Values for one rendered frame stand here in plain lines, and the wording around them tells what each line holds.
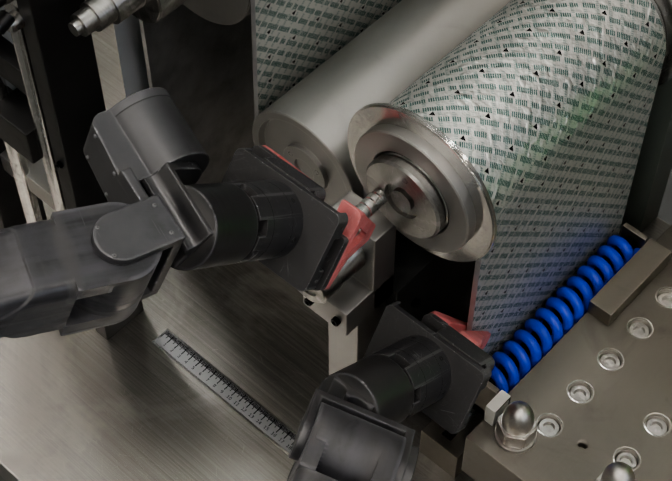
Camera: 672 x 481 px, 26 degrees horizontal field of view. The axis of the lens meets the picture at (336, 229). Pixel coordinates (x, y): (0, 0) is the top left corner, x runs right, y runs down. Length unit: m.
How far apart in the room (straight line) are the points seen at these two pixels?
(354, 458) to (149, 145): 0.26
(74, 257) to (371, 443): 0.26
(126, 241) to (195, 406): 0.52
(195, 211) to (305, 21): 0.31
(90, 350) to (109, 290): 0.55
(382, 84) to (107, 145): 0.31
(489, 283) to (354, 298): 0.11
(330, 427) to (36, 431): 0.46
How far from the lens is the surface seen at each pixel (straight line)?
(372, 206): 1.11
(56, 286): 0.91
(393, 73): 1.22
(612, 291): 1.33
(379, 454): 1.04
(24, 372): 1.47
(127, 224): 0.93
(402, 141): 1.08
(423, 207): 1.10
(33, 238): 0.92
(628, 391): 1.30
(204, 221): 0.96
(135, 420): 1.42
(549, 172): 1.15
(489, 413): 1.25
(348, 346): 1.28
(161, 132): 0.99
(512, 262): 1.20
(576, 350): 1.31
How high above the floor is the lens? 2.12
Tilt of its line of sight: 53 degrees down
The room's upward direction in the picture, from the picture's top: straight up
